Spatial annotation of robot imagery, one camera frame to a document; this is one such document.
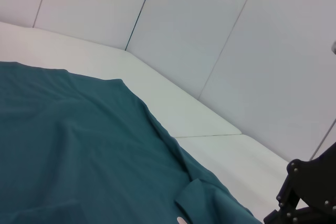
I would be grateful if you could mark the teal t-shirt with FREE print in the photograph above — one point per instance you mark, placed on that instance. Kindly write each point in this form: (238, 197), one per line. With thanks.
(92, 142)

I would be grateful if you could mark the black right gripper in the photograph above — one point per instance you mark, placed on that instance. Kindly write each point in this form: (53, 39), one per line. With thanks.
(324, 179)

